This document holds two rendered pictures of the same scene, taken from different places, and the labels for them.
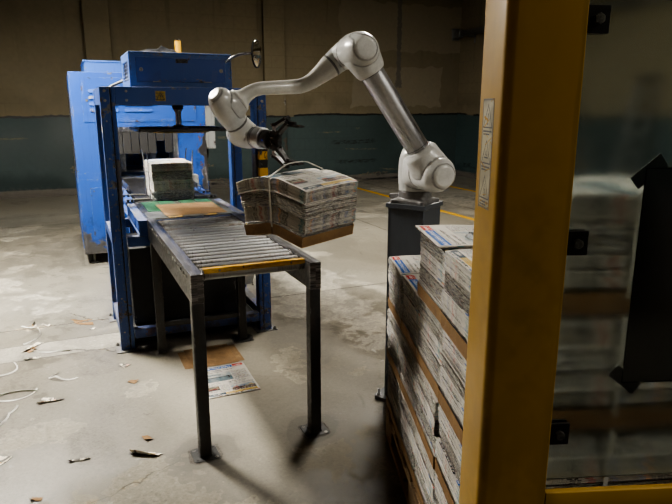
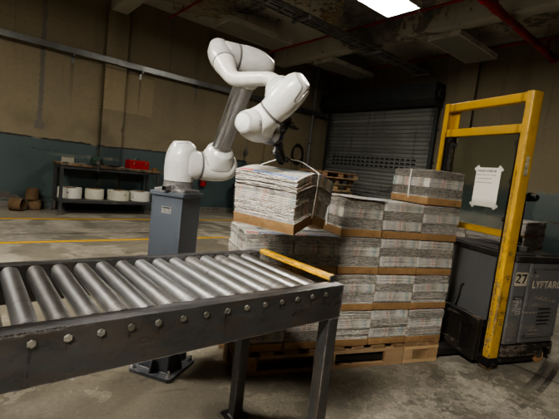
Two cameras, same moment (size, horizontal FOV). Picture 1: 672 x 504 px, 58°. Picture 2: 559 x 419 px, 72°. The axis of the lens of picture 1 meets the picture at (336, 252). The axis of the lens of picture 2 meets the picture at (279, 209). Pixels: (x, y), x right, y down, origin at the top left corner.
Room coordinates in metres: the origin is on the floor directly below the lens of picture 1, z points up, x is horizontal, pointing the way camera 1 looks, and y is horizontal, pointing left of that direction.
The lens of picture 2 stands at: (2.88, 1.77, 1.17)
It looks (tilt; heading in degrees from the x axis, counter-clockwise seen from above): 6 degrees down; 254
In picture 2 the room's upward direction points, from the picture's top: 6 degrees clockwise
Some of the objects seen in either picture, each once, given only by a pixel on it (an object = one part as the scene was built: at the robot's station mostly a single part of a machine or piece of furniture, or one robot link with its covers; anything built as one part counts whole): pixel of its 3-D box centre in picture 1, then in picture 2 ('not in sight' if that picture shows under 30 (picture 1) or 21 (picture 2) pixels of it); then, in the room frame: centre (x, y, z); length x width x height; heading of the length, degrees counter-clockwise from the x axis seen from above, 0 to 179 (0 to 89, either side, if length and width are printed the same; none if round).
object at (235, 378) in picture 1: (226, 379); not in sight; (3.03, 0.59, 0.00); 0.37 x 0.28 x 0.01; 24
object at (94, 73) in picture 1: (140, 147); not in sight; (6.43, 2.05, 1.04); 1.51 x 1.30 x 2.07; 24
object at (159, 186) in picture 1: (168, 178); not in sight; (4.45, 1.23, 0.93); 0.38 x 0.30 x 0.26; 24
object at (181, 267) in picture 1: (169, 253); (155, 332); (2.89, 0.82, 0.74); 1.34 x 0.05 x 0.12; 24
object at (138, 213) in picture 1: (184, 214); not in sight; (3.92, 1.00, 0.75); 0.70 x 0.65 x 0.10; 24
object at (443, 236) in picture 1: (485, 234); (351, 196); (1.78, -0.45, 1.06); 0.37 x 0.29 x 0.01; 96
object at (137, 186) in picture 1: (159, 193); not in sight; (4.96, 1.45, 0.75); 1.53 x 0.64 x 0.10; 24
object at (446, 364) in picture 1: (467, 409); (319, 293); (1.92, -0.46, 0.42); 1.17 x 0.39 x 0.83; 5
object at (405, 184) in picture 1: (416, 166); (182, 160); (2.84, -0.38, 1.17); 0.18 x 0.16 x 0.22; 15
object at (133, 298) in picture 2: (219, 241); (122, 288); (3.00, 0.59, 0.77); 0.47 x 0.05 x 0.05; 114
